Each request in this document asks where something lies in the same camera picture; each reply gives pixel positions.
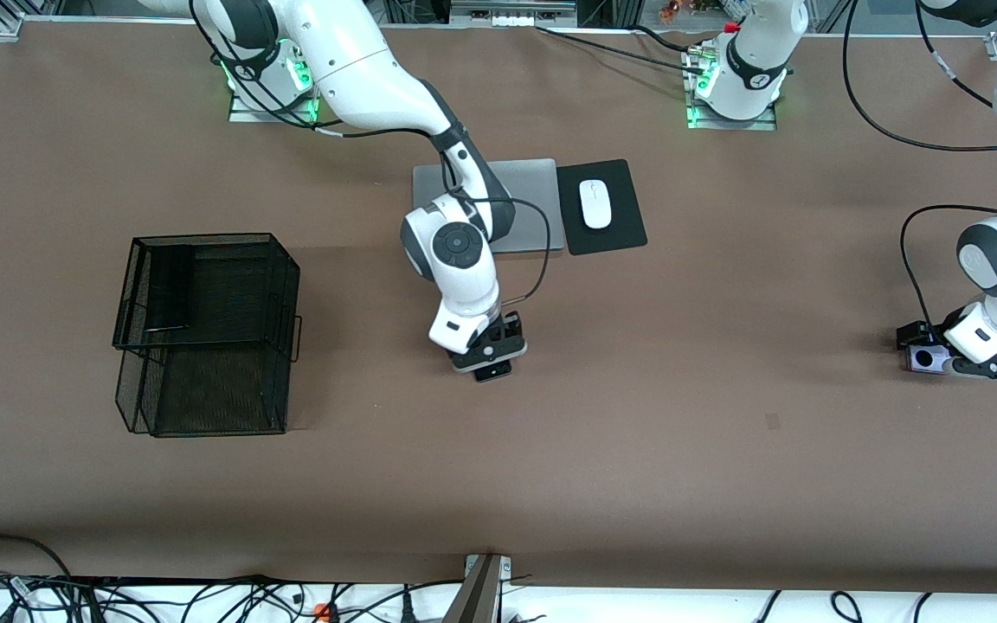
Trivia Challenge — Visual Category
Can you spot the lilac flip phone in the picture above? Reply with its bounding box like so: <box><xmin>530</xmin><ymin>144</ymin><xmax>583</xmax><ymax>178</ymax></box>
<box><xmin>908</xmin><ymin>344</ymin><xmax>955</xmax><ymax>376</ymax></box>

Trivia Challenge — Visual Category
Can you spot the long black bar phone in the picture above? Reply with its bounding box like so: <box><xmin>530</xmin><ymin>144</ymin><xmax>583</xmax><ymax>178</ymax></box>
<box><xmin>145</xmin><ymin>247</ymin><xmax>195</xmax><ymax>333</ymax></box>

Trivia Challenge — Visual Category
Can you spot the silver laptop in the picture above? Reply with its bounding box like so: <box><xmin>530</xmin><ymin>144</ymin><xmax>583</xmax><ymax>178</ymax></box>
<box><xmin>412</xmin><ymin>158</ymin><xmax>567</xmax><ymax>259</ymax></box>

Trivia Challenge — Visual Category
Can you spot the black mouse pad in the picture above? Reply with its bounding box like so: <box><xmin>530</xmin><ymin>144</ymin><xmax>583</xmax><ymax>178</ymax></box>
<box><xmin>556</xmin><ymin>158</ymin><xmax>648</xmax><ymax>257</ymax></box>

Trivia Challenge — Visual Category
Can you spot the white computer mouse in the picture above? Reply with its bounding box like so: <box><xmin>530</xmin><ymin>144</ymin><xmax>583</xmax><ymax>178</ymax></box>
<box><xmin>579</xmin><ymin>179</ymin><xmax>613</xmax><ymax>230</ymax></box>

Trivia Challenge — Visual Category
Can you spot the silver power strip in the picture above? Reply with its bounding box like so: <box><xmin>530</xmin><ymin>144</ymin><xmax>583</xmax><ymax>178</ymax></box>
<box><xmin>449</xmin><ymin>0</ymin><xmax>577</xmax><ymax>29</ymax></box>

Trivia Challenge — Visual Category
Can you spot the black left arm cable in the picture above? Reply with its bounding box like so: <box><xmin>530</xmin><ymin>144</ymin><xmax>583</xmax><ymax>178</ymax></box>
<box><xmin>843</xmin><ymin>0</ymin><xmax>997</xmax><ymax>328</ymax></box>

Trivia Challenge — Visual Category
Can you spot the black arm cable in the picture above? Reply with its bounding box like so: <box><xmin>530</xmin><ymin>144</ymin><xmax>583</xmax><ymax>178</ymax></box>
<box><xmin>843</xmin><ymin>0</ymin><xmax>997</xmax><ymax>328</ymax></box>
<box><xmin>190</xmin><ymin>0</ymin><xmax>553</xmax><ymax>305</ymax></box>

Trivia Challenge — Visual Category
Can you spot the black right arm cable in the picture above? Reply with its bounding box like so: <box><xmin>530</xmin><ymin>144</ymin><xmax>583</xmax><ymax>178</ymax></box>
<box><xmin>190</xmin><ymin>0</ymin><xmax>553</xmax><ymax>305</ymax></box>

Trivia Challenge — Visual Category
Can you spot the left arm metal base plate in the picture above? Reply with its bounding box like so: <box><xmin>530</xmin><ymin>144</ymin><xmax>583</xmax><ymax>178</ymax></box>
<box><xmin>685</xmin><ymin>48</ymin><xmax>778</xmax><ymax>132</ymax></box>

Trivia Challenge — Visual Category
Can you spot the grey camera mount pole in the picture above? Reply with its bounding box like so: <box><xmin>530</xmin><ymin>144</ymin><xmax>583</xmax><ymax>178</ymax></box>
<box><xmin>441</xmin><ymin>554</ymin><xmax>514</xmax><ymax>623</ymax></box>

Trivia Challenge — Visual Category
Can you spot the black wire mesh organizer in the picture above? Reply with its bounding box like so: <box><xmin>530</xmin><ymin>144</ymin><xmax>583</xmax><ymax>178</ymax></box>
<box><xmin>112</xmin><ymin>232</ymin><xmax>303</xmax><ymax>438</ymax></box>

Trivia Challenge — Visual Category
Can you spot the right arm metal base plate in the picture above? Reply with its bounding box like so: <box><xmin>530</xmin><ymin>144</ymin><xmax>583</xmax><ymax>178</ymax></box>
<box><xmin>228</xmin><ymin>52</ymin><xmax>319</xmax><ymax>124</ymax></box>

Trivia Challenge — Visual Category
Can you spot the aluminium frame profile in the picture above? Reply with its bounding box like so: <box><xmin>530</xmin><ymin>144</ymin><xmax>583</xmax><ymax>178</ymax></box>
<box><xmin>0</xmin><ymin>0</ymin><xmax>62</xmax><ymax>40</ymax></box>

